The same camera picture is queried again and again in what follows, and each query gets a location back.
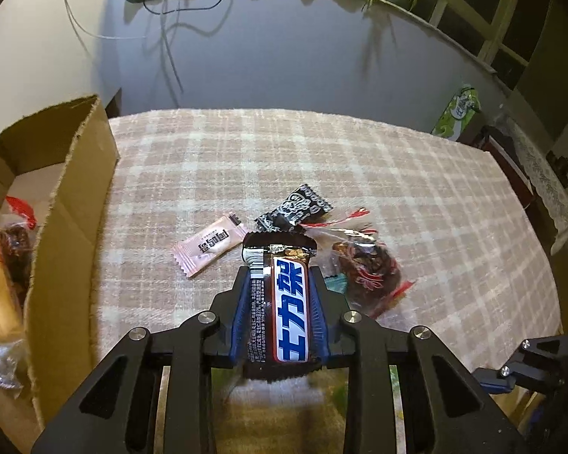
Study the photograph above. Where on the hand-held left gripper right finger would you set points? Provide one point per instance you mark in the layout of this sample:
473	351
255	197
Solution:
323	326

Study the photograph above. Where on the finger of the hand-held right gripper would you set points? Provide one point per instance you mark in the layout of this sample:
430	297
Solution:
494	382

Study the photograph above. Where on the clear bag of brown dates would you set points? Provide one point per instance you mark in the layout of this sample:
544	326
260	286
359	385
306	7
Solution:
14	241

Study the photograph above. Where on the plaid tablecloth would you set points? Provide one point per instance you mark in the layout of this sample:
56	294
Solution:
312	151

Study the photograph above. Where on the pale green candy packet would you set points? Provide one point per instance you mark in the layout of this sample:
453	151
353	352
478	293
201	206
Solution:
336	284

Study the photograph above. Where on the blue label chocolate bar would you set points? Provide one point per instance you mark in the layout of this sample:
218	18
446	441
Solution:
291	312

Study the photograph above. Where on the dark red box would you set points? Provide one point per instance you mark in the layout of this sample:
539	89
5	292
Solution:
511	170

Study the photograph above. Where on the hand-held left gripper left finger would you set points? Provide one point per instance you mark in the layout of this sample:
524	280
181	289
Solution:
239	321

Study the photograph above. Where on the black patterned candy packet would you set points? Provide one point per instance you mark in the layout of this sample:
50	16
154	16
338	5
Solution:
293	210

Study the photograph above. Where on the window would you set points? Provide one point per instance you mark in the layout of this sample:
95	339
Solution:
497	14

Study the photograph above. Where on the white lace cloth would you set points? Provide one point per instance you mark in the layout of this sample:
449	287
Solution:
544	184

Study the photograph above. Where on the clear red-edged bag dark snacks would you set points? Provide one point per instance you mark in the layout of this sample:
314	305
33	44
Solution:
369	269

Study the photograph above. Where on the white cabinet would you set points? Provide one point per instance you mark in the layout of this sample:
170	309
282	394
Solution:
42	56

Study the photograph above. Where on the pink candy packet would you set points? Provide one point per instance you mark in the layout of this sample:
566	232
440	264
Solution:
210	245

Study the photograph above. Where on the cardboard box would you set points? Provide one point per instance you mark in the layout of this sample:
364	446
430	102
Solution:
75	227

